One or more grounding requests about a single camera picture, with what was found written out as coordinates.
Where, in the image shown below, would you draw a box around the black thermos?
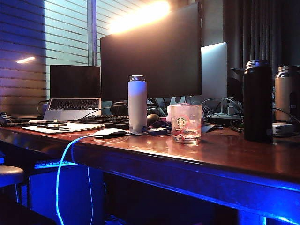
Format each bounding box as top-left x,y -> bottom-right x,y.
242,60 -> 274,143

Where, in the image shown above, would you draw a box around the white thermos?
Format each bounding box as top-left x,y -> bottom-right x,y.
127,75 -> 148,133

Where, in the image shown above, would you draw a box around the printed glass cup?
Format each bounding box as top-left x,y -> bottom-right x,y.
170,105 -> 203,144

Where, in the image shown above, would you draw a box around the grey steel thermos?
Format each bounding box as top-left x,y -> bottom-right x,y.
274,65 -> 300,123

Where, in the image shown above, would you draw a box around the black computer mouse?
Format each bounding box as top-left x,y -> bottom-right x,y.
147,113 -> 162,126

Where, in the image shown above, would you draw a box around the black headphones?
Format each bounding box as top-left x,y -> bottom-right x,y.
110,101 -> 129,116

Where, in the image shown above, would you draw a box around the white flat mouse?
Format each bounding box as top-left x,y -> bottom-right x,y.
93,128 -> 132,139

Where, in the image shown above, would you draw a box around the black keyboard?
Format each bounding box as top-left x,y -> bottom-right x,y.
74,114 -> 130,129

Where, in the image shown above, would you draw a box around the large black monitor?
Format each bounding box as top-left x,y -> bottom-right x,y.
100,2 -> 203,101

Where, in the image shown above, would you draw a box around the dark blue pad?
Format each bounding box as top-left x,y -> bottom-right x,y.
201,123 -> 216,134

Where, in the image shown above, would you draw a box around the white notebook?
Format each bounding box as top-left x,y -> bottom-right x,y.
21,121 -> 105,135

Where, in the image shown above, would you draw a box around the black power strip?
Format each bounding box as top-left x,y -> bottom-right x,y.
207,113 -> 244,125

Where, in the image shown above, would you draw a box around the silver laptop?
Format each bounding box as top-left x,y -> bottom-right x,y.
43,65 -> 102,122

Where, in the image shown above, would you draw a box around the backlit keyboard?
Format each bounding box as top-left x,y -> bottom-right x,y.
34,159 -> 78,170

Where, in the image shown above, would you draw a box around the under-desk cabinet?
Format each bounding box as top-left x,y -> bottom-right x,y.
29,164 -> 105,225

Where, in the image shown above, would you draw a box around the black ridged strip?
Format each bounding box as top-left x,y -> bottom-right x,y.
7,120 -> 68,127

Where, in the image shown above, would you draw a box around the white power adapter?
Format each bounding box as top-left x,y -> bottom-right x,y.
272,123 -> 295,135

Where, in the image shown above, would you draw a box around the round stool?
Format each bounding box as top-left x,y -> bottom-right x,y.
0,165 -> 26,204

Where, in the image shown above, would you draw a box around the badge card with lanyard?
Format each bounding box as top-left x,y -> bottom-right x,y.
142,124 -> 173,137

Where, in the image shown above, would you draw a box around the thin white cable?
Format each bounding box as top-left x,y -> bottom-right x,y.
87,166 -> 94,225

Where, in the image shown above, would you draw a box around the light blue cable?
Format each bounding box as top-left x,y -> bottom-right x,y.
55,134 -> 99,225

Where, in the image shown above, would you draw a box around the black cable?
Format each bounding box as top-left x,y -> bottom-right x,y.
273,107 -> 300,125

